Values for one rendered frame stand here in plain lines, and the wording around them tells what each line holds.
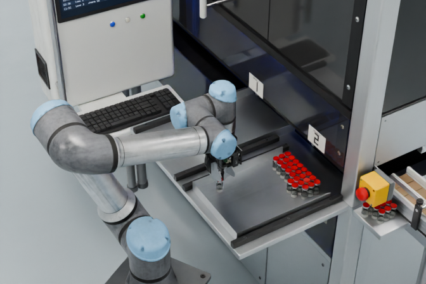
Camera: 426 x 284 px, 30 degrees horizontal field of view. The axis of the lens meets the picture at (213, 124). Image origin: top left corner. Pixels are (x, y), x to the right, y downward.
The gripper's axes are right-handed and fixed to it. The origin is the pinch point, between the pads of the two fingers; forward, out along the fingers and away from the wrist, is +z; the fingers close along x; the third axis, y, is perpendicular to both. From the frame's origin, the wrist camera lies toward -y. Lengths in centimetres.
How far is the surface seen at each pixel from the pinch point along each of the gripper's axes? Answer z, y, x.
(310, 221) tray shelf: 7.4, 24.5, 17.4
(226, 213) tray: 7.1, 8.7, -2.5
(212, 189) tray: 7.1, -2.6, -0.9
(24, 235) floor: 95, -103, -39
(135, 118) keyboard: 12, -55, -2
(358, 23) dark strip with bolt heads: -54, 18, 32
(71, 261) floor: 95, -77, -27
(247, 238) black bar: 5.3, 22.2, -3.9
